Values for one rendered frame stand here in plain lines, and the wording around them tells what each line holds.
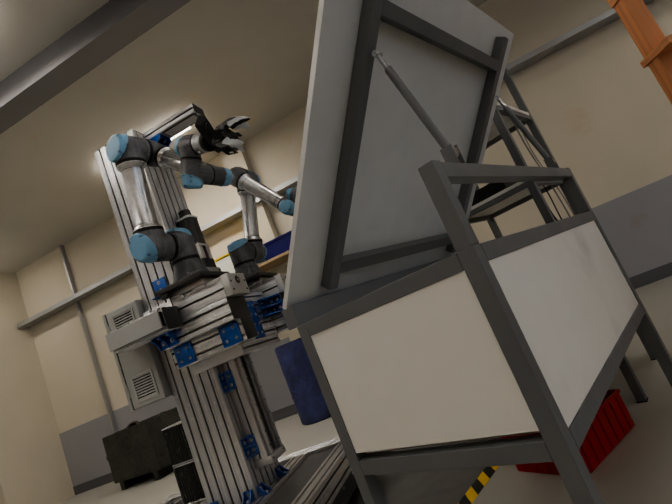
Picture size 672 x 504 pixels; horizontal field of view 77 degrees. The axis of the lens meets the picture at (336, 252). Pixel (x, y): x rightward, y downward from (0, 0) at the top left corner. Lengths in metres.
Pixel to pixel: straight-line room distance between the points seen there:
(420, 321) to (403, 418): 0.26
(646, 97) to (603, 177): 0.89
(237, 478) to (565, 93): 4.77
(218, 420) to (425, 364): 1.23
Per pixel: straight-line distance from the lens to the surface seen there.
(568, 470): 1.00
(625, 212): 5.23
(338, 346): 1.18
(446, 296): 0.96
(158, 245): 1.80
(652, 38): 2.99
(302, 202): 1.19
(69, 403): 7.78
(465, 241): 0.91
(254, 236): 2.43
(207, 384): 2.05
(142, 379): 2.20
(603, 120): 5.40
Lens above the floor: 0.75
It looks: 10 degrees up
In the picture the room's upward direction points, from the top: 22 degrees counter-clockwise
